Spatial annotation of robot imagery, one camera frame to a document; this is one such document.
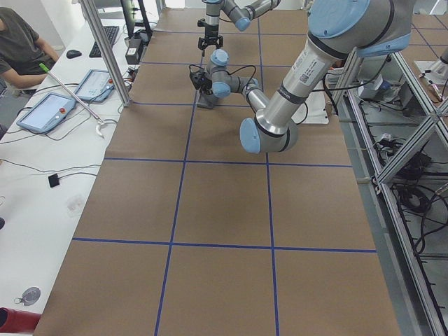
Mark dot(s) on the near blue teach pendant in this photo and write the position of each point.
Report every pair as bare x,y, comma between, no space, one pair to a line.
48,113

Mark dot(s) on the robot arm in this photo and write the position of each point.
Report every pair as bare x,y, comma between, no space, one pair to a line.
241,17
335,28

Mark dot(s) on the black computer mouse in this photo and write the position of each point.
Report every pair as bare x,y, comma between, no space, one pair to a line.
70,54

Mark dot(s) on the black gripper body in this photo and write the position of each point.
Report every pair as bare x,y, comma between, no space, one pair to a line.
211,32
207,92

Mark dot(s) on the round metal disc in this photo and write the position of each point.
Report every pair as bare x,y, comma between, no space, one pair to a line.
29,297

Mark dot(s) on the aluminium frame post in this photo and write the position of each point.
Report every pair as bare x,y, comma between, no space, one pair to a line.
97,29

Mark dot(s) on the small black square pad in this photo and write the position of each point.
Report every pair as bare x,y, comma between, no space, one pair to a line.
54,180

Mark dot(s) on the black monitor stand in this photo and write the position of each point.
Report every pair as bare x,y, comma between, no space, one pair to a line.
130,11

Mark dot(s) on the grabber stick with green handle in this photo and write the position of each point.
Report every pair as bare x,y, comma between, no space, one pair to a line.
100,123

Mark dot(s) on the red object at corner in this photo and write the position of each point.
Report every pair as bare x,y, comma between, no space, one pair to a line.
18,321

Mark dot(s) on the blue teach pendant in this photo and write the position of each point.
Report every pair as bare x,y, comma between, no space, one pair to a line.
48,113
95,87

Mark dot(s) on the pink and grey towel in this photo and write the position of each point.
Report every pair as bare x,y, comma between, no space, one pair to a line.
207,101

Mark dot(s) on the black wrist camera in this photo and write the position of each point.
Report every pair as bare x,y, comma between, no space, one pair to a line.
202,23
198,79

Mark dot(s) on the black power adapter box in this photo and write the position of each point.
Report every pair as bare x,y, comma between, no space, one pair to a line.
136,46

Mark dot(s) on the far blue teach pendant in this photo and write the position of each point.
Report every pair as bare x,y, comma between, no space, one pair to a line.
95,87

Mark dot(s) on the seated person in dark shirt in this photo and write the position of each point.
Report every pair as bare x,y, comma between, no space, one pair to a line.
23,50

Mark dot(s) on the aluminium side frame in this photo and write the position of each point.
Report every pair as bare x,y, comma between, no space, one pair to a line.
393,110

